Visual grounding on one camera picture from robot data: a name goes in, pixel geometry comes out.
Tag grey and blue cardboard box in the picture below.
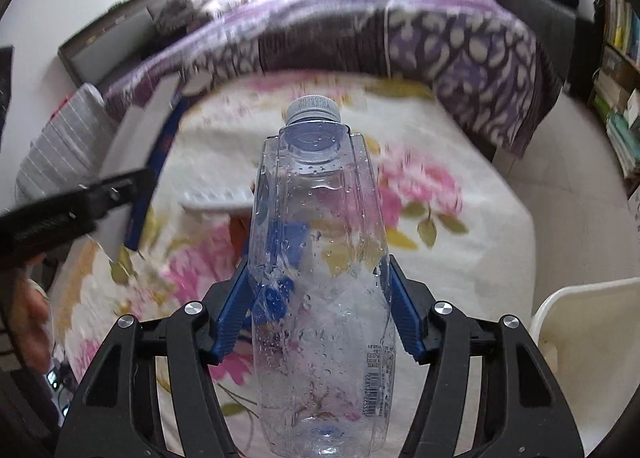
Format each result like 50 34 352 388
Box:
99 73 189 252

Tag white plastic bin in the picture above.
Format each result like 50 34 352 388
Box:
529 278 640 458

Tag bed with purple patterned cover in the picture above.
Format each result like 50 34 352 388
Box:
102 0 564 157

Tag floral tablecloth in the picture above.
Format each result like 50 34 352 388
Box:
50 73 537 458

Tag black cables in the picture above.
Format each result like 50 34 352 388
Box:
45 358 77 415

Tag long white foam comb strip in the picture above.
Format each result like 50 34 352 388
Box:
181 188 255 213

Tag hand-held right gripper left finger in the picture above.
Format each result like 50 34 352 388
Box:
52 258 253 458

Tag wooden bookshelf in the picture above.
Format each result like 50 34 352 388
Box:
590 0 640 89

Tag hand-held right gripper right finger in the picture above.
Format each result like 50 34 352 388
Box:
381 254 586 458

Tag stack of flat books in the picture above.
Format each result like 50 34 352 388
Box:
592 73 640 180

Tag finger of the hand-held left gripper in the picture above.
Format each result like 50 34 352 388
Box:
79 167 159 222

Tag clear plastic bottle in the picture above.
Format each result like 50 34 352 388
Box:
247 95 399 457

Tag dark low cabinet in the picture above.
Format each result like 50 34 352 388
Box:
492 0 607 100

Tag person's left hand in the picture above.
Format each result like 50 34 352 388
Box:
20 279 52 370

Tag row of upright books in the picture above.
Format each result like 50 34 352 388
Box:
602 0 640 62

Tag dark wooden headboard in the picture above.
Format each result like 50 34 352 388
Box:
57 0 207 87

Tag grey striped cushion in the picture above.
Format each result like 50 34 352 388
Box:
15 83 119 205

